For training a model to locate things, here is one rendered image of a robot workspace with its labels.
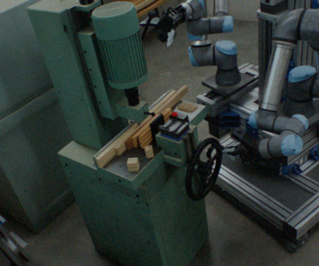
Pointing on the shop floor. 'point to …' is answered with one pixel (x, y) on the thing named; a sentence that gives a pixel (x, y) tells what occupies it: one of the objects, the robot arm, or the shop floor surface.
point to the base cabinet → (142, 221)
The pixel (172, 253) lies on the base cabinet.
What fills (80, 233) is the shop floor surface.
